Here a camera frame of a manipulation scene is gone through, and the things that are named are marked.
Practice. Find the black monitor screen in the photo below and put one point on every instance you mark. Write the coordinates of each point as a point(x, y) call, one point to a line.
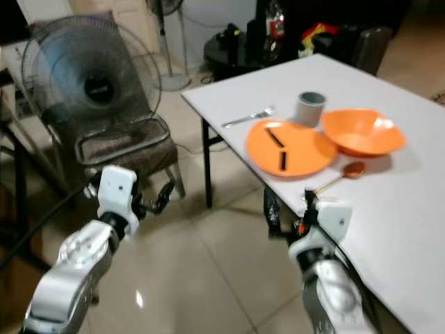
point(10, 17)

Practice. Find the black table leg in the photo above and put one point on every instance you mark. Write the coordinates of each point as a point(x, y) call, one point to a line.
point(207, 163)

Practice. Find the white pedestal fan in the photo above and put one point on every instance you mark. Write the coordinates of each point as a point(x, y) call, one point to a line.
point(172, 82)

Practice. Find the brown cushioned metal chair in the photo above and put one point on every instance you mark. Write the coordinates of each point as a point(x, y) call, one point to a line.
point(122, 149)

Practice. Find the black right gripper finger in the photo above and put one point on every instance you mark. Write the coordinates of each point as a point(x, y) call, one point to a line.
point(272, 214)
point(311, 202)

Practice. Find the orange bowl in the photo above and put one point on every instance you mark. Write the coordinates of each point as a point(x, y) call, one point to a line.
point(361, 133)

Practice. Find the clear bottle with red label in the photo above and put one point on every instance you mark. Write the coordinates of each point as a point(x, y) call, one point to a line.
point(274, 28)

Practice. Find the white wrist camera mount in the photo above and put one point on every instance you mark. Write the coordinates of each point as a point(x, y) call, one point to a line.
point(117, 191)
point(335, 219)

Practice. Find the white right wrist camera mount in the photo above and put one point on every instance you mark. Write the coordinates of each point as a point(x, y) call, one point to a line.
point(335, 219)

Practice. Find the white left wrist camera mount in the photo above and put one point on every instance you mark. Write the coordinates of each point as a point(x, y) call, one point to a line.
point(117, 191)

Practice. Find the orange plate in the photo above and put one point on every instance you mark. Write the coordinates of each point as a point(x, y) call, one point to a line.
point(309, 149)

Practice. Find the black round side table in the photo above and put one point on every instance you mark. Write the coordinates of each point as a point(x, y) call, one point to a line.
point(229, 59)

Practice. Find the dark upholstered chair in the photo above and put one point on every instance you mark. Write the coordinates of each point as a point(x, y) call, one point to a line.
point(365, 49)

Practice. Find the brown spoon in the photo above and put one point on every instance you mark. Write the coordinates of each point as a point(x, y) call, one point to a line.
point(353, 170)

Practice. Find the grey cup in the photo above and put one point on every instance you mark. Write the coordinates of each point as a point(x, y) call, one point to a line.
point(309, 110)

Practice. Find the black round electric fan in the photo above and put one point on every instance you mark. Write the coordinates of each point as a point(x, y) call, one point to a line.
point(90, 90)

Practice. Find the silver metal fork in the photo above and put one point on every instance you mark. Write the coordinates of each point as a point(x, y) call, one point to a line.
point(250, 117)

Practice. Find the red and yellow bag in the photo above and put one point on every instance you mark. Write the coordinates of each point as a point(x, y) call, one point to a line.
point(316, 33)

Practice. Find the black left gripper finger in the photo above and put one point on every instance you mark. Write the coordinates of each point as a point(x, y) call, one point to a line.
point(156, 208)
point(167, 192)

